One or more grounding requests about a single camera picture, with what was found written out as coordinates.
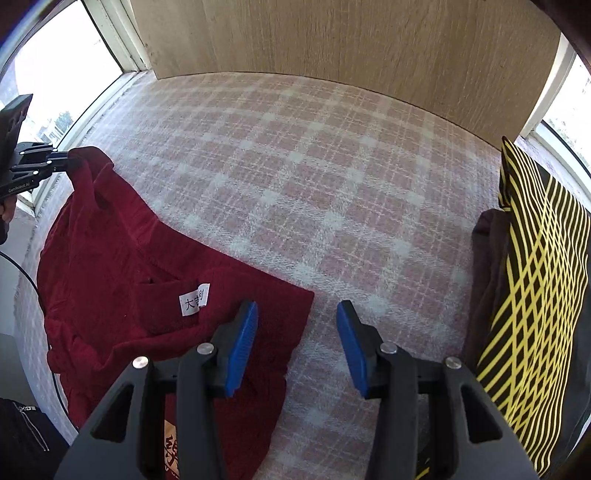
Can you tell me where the person's left hand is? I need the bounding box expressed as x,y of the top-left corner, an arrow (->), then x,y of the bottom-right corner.
0,199 -> 17,244

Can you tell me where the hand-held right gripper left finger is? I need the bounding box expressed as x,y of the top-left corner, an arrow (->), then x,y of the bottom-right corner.
54,300 -> 259,480

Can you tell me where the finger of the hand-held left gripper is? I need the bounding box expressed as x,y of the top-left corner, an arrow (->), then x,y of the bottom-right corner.
10,157 -> 80,177
16,143 -> 70,160

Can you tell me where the dark brown garment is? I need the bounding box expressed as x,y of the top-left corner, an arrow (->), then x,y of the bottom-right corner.
464,208 -> 511,370

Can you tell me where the light wooden board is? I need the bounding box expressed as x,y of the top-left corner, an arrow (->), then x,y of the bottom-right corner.
129,0 -> 561,148

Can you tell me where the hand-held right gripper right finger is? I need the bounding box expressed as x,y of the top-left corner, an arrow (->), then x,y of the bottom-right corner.
336,300 -> 539,480

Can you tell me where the black cable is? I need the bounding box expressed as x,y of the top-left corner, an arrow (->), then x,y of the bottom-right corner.
0,251 -> 81,432

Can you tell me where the dark red garment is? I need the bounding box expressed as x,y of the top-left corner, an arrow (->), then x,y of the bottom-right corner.
36,147 -> 315,480

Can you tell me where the white framed window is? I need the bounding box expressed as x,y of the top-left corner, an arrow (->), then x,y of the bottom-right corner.
519,34 -> 591,185
0,0 -> 153,217

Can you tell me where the black yellow striped garment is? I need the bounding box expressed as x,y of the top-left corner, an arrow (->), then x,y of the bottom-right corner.
475,136 -> 591,480

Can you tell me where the person's black jacket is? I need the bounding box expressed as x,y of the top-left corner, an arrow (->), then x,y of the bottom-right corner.
0,397 -> 70,480

